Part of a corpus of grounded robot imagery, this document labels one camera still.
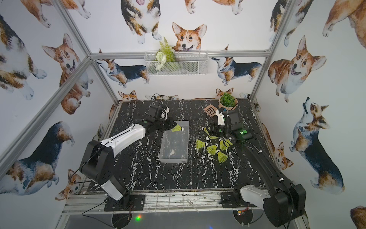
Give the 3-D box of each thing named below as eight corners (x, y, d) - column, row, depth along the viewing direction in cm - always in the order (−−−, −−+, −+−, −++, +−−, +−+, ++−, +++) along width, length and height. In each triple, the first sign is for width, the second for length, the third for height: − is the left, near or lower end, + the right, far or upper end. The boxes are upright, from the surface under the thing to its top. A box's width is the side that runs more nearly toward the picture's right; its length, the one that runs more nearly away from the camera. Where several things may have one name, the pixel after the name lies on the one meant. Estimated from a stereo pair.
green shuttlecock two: (195, 149, 95) (195, 146, 92) (195, 142, 99) (195, 139, 96) (207, 149, 95) (208, 146, 92) (207, 142, 99) (207, 139, 96)
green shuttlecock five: (217, 162, 89) (218, 160, 86) (216, 152, 94) (217, 149, 91) (227, 162, 89) (229, 160, 86) (226, 151, 94) (227, 149, 91)
